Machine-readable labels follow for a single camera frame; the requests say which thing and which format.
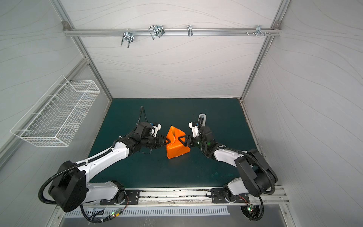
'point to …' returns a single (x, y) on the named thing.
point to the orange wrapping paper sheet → (175, 147)
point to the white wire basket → (54, 119)
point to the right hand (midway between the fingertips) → (182, 137)
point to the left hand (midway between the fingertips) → (167, 143)
